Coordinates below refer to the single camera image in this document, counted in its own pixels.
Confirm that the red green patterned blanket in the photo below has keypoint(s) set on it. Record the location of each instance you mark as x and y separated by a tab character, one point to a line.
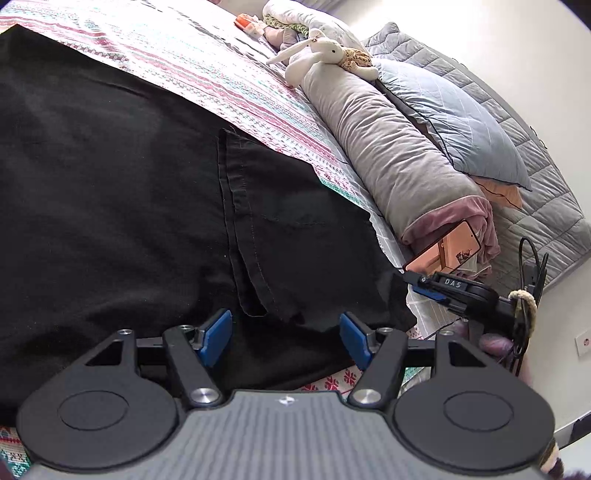
207	60

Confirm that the pink folded cloth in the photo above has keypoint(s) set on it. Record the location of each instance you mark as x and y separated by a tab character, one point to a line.
279	39

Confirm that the smartphone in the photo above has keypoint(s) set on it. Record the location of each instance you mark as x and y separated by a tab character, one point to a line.
443	251

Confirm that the orange packet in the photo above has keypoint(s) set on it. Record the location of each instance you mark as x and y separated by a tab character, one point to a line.
248	24

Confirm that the folded white quilt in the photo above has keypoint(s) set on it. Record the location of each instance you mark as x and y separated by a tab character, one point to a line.
295	11

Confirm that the rolled grey blanket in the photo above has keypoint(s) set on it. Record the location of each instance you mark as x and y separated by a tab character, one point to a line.
383	147

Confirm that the black pants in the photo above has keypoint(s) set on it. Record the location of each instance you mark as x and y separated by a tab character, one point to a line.
115	184

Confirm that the peach cloth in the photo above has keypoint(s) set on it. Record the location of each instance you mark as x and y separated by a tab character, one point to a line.
501	194

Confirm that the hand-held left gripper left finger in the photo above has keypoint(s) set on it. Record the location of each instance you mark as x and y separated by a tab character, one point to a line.
217	334

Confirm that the grey quilted headboard cushion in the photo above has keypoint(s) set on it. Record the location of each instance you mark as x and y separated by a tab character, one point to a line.
521	134

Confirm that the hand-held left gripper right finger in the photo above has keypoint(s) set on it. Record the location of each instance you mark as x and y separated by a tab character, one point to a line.
353	337

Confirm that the light blue pillow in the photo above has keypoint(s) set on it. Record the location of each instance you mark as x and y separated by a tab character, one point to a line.
452	115

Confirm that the wall socket with red mark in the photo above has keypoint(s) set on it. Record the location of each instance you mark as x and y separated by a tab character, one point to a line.
584	344

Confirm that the white plush rabbit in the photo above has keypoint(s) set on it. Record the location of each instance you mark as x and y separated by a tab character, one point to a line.
318	55

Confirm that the person's right hand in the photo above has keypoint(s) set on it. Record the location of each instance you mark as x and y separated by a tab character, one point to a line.
496	347

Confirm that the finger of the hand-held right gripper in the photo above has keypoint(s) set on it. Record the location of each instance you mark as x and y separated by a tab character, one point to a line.
427	290
457	309

